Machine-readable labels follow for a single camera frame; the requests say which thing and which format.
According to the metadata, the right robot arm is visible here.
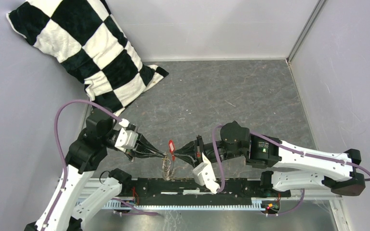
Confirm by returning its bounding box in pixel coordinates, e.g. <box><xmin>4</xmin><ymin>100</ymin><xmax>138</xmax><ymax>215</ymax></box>
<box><xmin>168</xmin><ymin>122</ymin><xmax>366</xmax><ymax>196</ymax></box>

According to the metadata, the aluminium frame rail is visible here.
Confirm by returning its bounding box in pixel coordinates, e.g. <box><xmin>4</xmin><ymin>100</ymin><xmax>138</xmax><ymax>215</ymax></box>
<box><xmin>43</xmin><ymin>177</ymin><xmax>352</xmax><ymax>231</ymax></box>

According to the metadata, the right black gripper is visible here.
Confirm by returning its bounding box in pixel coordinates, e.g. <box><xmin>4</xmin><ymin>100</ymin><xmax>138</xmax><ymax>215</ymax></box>
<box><xmin>172</xmin><ymin>135</ymin><xmax>245</xmax><ymax>168</ymax></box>

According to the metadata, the small red key tag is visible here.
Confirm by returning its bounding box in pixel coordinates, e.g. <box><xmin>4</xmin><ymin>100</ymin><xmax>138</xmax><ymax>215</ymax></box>
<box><xmin>168</xmin><ymin>140</ymin><xmax>175</xmax><ymax>154</ymax></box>

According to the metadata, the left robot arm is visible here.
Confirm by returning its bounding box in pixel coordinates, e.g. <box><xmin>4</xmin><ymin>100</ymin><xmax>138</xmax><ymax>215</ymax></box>
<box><xmin>25</xmin><ymin>108</ymin><xmax>165</xmax><ymax>231</ymax></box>

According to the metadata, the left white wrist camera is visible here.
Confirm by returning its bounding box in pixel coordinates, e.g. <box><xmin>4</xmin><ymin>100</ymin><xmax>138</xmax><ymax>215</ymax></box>
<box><xmin>114</xmin><ymin>119</ymin><xmax>138</xmax><ymax>152</ymax></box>

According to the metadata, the white slotted cable duct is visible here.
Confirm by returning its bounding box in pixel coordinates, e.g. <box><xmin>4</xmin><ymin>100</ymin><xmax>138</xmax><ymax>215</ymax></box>
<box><xmin>99</xmin><ymin>199</ymin><xmax>264</xmax><ymax>211</ymax></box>

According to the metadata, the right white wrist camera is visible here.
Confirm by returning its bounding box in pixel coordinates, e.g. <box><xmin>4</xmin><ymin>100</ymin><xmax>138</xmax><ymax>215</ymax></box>
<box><xmin>192</xmin><ymin>154</ymin><xmax>220</xmax><ymax>194</ymax></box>

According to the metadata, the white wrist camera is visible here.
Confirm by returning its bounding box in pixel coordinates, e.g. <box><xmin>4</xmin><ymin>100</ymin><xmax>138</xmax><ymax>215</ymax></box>
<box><xmin>114</xmin><ymin>119</ymin><xmax>138</xmax><ymax>152</ymax></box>
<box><xmin>192</xmin><ymin>154</ymin><xmax>220</xmax><ymax>194</ymax></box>

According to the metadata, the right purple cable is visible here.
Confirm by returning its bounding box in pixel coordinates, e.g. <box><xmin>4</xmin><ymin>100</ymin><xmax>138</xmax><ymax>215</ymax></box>
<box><xmin>211</xmin><ymin>124</ymin><xmax>370</xmax><ymax>217</ymax></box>

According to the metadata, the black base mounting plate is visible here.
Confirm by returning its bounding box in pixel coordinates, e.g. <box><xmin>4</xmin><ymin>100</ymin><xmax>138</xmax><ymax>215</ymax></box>
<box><xmin>118</xmin><ymin>178</ymin><xmax>291</xmax><ymax>205</ymax></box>

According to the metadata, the black white checkered pillow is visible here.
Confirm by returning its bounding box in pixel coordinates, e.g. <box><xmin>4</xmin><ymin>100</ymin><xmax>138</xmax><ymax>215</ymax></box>
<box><xmin>7</xmin><ymin>0</ymin><xmax>169</xmax><ymax>115</ymax></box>

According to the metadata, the aluminium corner profile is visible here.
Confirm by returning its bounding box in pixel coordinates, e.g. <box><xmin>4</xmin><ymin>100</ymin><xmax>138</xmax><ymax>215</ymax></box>
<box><xmin>286</xmin><ymin>0</ymin><xmax>328</xmax><ymax>65</ymax></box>

